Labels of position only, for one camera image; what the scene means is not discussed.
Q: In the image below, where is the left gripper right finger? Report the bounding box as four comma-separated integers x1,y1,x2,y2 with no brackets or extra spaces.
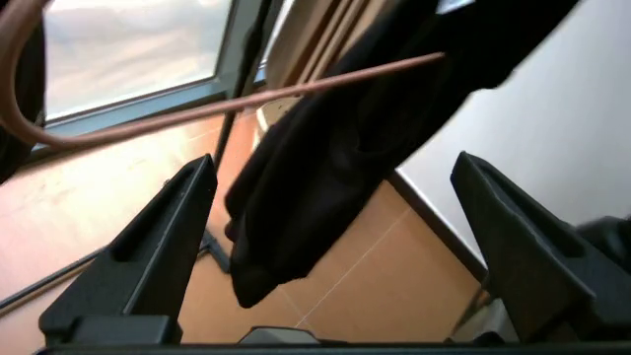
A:
450,150,631,343

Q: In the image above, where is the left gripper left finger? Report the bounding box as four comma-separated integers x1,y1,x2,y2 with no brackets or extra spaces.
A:
38,154,219,345

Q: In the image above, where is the pink clothes hanger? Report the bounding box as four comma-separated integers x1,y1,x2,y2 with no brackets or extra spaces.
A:
0,0,448,150

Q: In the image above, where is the black garment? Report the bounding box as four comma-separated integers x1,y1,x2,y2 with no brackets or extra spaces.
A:
224,0,581,310

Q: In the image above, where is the white laundry basket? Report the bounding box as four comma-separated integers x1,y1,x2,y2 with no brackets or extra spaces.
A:
253,96,303,149

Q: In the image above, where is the black clothes rack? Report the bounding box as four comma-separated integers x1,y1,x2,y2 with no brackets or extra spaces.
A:
0,0,277,312

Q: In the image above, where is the window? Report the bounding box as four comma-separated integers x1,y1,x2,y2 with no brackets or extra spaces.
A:
29,0,297,159

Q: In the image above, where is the brown curtain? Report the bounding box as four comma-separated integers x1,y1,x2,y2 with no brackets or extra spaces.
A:
265,0,395,90

